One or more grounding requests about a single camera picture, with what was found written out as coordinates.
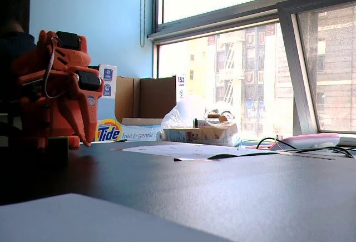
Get grey window screen frame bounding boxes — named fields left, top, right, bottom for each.
left=276, top=0, right=356, bottom=143

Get black adapter output cable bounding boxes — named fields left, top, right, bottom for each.
left=255, top=137, right=355, bottom=159

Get Tide detergent box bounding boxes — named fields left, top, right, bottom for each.
left=96, top=63, right=186, bottom=143

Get pink pencil case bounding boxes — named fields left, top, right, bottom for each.
left=269, top=132, right=341, bottom=151

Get white numbered grid paper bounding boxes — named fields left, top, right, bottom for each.
left=111, top=143, right=279, bottom=161

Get clear plastic bag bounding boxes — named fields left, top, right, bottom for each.
left=161, top=94, right=243, bottom=147

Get white foreground sheet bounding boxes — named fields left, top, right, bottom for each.
left=0, top=193, right=232, bottom=242

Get printed food carton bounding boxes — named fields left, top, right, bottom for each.
left=162, top=124, right=241, bottom=147

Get green cube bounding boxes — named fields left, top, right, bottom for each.
left=47, top=136, right=70, bottom=160

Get blind pull cord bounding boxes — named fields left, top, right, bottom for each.
left=139, top=0, right=147, bottom=48

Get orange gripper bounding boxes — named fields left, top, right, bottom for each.
left=67, top=68, right=105, bottom=147

